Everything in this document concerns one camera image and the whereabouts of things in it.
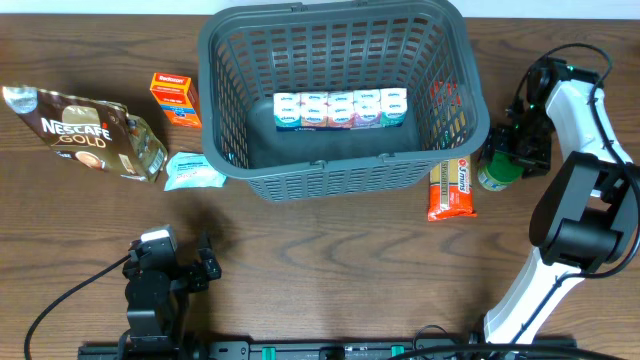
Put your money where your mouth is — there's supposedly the left black cable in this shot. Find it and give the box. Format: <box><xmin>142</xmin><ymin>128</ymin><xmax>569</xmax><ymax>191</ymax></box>
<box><xmin>23</xmin><ymin>253</ymin><xmax>132</xmax><ymax>360</ymax></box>

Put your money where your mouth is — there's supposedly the Kleenex tissue multipack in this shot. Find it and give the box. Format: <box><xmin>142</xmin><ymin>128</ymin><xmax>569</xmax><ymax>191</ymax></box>
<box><xmin>273</xmin><ymin>88</ymin><xmax>408</xmax><ymax>131</ymax></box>

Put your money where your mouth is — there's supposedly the San Remo spaghetti packet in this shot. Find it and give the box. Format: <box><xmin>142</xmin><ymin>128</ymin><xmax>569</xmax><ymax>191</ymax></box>
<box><xmin>427</xmin><ymin>79</ymin><xmax>479</xmax><ymax>223</ymax></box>

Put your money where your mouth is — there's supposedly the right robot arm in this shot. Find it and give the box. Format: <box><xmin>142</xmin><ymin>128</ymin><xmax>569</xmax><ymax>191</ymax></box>
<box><xmin>478</xmin><ymin>56</ymin><xmax>639</xmax><ymax>344</ymax></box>

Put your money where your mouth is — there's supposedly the black cable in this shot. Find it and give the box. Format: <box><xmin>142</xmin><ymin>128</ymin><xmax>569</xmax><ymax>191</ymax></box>
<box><xmin>23</xmin><ymin>253</ymin><xmax>132</xmax><ymax>360</ymax></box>
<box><xmin>514</xmin><ymin>42</ymin><xmax>640</xmax><ymax>281</ymax></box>

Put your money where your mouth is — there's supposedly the green lid glass jar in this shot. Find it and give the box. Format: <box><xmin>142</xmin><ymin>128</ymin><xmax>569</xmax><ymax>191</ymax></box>
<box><xmin>477</xmin><ymin>153</ymin><xmax>524</xmax><ymax>192</ymax></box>

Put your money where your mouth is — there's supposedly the dark grey plastic basket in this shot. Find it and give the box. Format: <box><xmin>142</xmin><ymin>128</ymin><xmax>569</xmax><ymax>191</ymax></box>
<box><xmin>198</xmin><ymin>1</ymin><xmax>490</xmax><ymax>202</ymax></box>

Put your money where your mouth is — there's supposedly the orange Redoxon box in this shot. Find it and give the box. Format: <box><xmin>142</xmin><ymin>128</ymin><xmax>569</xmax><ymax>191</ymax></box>
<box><xmin>149</xmin><ymin>72</ymin><xmax>202</xmax><ymax>129</ymax></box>

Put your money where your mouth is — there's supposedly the light blue wipes pack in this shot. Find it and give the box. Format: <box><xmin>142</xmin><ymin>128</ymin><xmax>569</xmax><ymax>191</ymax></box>
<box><xmin>164</xmin><ymin>152</ymin><xmax>227</xmax><ymax>192</ymax></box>

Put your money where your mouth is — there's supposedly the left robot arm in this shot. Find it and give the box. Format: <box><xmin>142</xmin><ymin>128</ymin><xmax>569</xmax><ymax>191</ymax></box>
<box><xmin>116</xmin><ymin>225</ymin><xmax>222</xmax><ymax>359</ymax></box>

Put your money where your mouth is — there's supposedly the Nescafe Gold coffee pouch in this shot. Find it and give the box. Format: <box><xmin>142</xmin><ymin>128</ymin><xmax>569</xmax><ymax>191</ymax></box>
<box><xmin>2</xmin><ymin>86</ymin><xmax>168</xmax><ymax>183</ymax></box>

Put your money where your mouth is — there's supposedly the right black cable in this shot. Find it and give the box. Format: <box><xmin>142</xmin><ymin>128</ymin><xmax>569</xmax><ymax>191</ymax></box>
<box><xmin>514</xmin><ymin>42</ymin><xmax>640</xmax><ymax>281</ymax></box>

